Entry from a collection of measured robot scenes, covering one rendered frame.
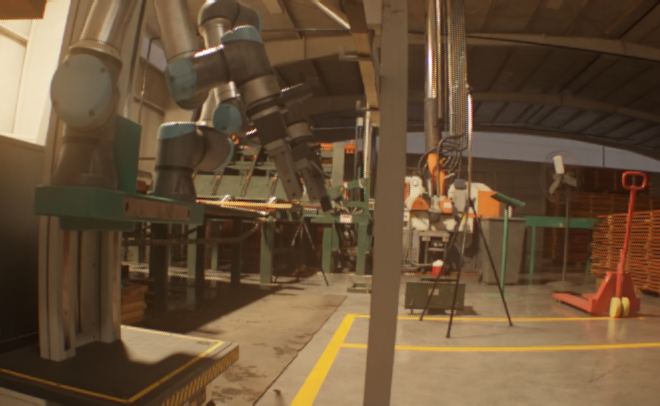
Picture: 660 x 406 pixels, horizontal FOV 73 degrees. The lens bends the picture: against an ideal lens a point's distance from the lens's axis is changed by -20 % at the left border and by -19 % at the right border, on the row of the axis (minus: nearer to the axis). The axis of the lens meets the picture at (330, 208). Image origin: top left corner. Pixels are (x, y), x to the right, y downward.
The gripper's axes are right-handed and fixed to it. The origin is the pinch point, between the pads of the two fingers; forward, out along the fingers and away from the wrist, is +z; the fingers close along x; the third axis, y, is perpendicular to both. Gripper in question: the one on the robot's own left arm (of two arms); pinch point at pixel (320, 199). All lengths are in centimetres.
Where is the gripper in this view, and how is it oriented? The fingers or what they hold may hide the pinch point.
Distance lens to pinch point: 139.6
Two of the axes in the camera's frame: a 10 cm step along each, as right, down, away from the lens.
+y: 9.2, -3.5, -1.5
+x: 2.2, 1.8, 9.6
